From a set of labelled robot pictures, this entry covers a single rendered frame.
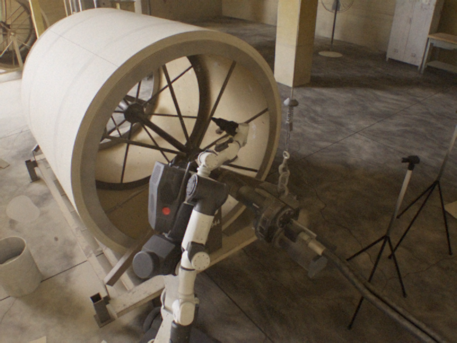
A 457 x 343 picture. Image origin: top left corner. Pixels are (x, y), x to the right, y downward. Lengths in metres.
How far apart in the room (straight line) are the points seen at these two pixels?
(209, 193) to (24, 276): 1.90
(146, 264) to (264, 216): 0.64
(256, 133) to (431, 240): 1.88
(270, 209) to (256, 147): 1.34
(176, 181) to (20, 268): 1.70
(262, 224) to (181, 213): 0.47
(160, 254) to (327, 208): 2.27
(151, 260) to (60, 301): 1.51
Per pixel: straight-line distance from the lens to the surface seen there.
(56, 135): 2.26
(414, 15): 8.93
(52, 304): 2.89
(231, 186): 2.01
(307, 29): 6.47
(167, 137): 2.61
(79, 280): 2.96
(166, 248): 1.53
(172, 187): 1.48
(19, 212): 3.87
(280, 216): 1.77
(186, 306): 1.47
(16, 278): 2.91
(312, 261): 1.73
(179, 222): 1.51
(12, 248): 3.09
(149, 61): 1.97
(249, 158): 3.05
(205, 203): 1.36
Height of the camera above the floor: 2.13
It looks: 33 degrees down
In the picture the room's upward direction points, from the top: straight up
